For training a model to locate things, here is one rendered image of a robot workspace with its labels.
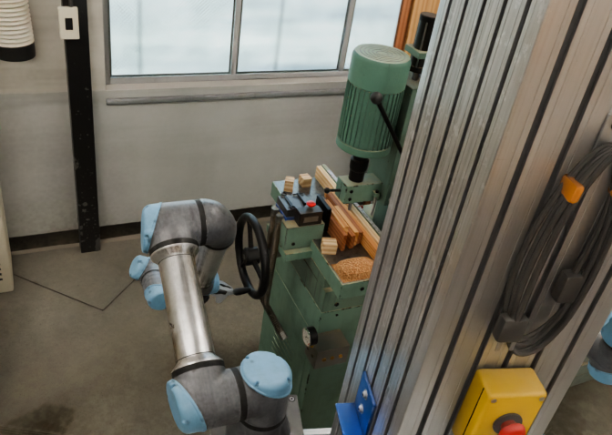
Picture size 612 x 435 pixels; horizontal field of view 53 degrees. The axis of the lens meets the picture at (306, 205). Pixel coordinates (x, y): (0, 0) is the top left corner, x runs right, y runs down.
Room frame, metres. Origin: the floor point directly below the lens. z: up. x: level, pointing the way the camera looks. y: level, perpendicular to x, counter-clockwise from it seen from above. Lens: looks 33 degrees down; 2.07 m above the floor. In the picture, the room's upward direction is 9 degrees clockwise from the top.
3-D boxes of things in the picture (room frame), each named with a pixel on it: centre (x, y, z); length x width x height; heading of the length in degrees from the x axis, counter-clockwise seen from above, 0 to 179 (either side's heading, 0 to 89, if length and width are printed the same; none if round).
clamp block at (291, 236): (1.67, 0.02, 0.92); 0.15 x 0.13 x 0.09; 28
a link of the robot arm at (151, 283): (1.35, 0.38, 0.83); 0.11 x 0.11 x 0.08; 28
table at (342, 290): (1.71, -0.05, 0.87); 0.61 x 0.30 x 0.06; 28
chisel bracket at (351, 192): (1.77, -0.17, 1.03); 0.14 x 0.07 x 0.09; 118
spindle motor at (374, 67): (1.77, -0.15, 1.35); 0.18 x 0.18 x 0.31
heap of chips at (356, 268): (1.51, -0.19, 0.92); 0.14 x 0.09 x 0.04; 118
